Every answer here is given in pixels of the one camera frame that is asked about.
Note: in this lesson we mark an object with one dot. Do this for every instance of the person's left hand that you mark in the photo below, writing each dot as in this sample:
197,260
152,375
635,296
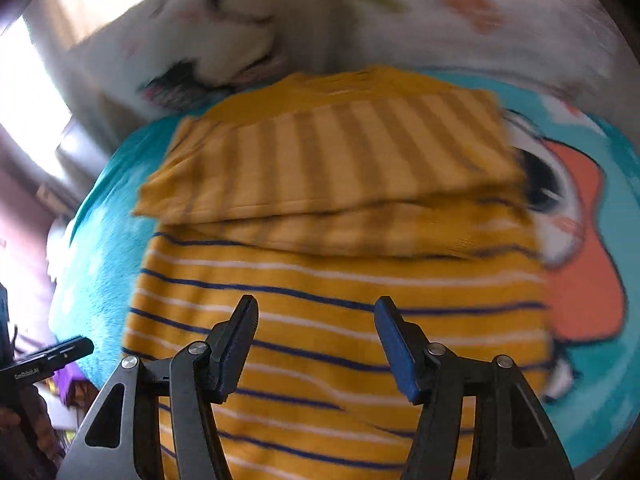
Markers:
37,425

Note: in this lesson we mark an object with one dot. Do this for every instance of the white floral printed blanket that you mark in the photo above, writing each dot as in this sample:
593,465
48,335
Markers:
320,25

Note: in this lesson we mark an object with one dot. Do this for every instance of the yellow striped shirt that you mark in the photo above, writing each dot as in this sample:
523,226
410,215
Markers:
330,270

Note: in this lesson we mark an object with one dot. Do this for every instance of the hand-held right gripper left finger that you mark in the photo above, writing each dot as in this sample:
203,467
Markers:
235,345

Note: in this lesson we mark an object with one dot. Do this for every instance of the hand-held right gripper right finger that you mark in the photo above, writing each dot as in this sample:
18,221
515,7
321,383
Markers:
397,350

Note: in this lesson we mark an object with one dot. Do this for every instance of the teal cartoon printed blanket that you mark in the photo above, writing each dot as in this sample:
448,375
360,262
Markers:
575,240

